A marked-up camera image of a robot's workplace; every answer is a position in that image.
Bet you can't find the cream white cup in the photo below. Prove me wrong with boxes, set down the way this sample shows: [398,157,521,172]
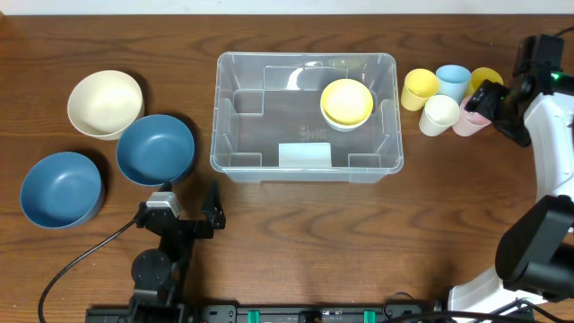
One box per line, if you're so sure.
[419,94,460,136]

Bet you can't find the dark blue bowl right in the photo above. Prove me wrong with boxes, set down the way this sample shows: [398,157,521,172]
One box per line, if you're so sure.
[116,114,196,187]

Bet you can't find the clear plastic storage container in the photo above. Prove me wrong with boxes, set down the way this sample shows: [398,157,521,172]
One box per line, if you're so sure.
[210,52,404,183]

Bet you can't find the dark blue bowl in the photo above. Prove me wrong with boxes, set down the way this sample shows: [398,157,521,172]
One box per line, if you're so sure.
[116,114,196,187]
[20,152,105,230]

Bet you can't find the cream large bowl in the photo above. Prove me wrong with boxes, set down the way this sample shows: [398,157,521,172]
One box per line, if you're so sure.
[67,70,144,141]

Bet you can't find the yellow cup left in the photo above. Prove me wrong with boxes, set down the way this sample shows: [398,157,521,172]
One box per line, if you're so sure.
[400,68,439,111]

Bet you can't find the yellow small bowl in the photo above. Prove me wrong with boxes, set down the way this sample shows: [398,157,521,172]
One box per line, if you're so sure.
[319,79,374,125]

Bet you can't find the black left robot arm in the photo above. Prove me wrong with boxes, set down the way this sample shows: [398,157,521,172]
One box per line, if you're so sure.
[127,182,226,322]

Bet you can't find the white small bowl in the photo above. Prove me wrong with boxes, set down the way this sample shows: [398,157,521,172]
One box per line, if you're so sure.
[320,108,370,132]

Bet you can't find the yellow cup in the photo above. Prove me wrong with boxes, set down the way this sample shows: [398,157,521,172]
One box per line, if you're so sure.
[400,68,439,111]
[465,67,504,97]

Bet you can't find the dark blue bowl left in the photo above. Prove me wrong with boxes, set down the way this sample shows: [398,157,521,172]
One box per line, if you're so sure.
[20,152,105,230]

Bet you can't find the light blue cup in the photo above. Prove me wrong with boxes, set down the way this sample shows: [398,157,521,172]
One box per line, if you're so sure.
[435,65,471,103]

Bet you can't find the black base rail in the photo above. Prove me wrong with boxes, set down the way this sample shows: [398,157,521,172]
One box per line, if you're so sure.
[84,302,536,323]

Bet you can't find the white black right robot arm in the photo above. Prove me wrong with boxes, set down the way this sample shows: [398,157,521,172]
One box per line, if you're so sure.
[446,34,573,322]

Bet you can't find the pink cup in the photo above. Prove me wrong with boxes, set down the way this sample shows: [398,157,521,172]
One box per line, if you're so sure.
[452,96,491,136]

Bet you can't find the yellow cup right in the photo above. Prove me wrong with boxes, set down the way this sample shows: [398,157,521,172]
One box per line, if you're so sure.
[465,67,504,97]

